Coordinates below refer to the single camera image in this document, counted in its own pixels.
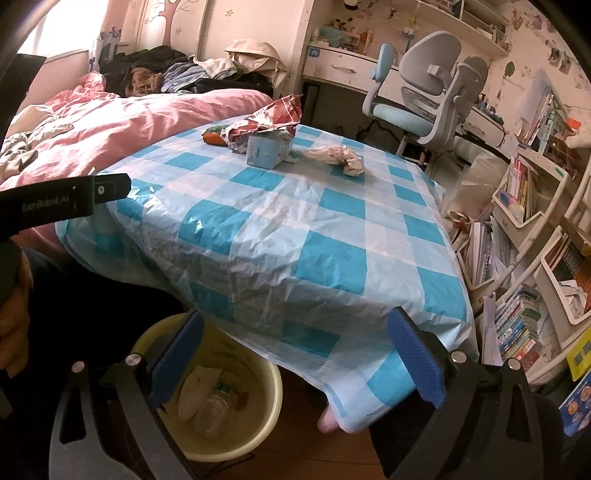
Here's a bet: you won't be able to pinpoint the white crumpled paper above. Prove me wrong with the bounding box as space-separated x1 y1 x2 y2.
178 364 222 422

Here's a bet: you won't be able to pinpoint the white wrapper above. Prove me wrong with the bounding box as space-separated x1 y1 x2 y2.
301 144 365 177

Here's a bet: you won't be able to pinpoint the white plastic packet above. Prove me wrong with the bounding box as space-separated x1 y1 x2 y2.
222 127 252 153

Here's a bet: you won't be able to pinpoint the brown furry cloth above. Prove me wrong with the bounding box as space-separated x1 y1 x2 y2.
130 68 162 96

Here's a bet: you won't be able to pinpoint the white tiered bookshelf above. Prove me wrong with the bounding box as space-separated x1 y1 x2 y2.
457 69 591 384

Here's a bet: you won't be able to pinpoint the blue white checkered tablecloth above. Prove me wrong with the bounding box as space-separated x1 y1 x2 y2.
55 121 478 435

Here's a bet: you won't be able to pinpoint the pink blanket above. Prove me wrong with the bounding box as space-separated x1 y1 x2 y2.
0 71 275 195

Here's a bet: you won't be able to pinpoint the white desk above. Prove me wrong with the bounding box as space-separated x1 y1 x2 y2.
302 41 509 148

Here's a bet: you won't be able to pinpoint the beige cloth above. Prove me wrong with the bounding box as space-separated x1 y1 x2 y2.
225 39 287 75

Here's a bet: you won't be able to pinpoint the bed headboard with tree decal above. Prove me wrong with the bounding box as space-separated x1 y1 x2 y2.
99 0 301 65

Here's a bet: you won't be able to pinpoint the grey blue office chair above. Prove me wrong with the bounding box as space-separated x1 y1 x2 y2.
361 31 490 158

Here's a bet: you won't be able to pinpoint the cream patterned cloth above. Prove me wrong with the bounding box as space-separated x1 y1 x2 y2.
0 105 75 183

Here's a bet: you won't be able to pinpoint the white garment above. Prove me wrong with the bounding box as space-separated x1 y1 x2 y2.
194 56 238 79

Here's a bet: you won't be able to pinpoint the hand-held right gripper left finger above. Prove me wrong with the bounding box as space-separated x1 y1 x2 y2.
48 310 206 480

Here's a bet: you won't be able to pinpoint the pale yellow plastic bin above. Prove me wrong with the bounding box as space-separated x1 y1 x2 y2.
129 314 283 462

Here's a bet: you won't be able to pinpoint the orange green snack packet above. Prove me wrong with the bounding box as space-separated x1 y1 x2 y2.
202 124 229 147

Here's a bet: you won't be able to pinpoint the light blue carton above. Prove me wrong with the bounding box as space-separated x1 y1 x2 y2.
246 129 294 168

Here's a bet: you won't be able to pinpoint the blue grey garment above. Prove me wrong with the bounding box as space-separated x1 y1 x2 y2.
161 61 218 93

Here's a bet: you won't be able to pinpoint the stack of books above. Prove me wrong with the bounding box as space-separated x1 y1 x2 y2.
492 286 546 365

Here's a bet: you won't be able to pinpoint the red snack bag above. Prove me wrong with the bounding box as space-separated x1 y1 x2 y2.
221 95 303 144

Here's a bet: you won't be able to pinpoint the person's left hand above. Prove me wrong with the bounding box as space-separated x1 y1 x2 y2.
0 251 29 374

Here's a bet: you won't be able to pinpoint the window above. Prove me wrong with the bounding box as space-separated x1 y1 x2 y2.
18 0 112 61

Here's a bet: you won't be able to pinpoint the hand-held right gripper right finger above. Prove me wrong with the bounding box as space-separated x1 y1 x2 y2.
387 307 541 480

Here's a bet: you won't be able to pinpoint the person's dark pants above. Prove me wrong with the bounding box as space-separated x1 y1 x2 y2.
0 231 195 416

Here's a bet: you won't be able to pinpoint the black clothing pile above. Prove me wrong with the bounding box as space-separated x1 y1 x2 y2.
102 45 195 93

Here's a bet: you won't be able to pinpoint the clear plastic bottle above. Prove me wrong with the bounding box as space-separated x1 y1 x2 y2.
194 381 241 437

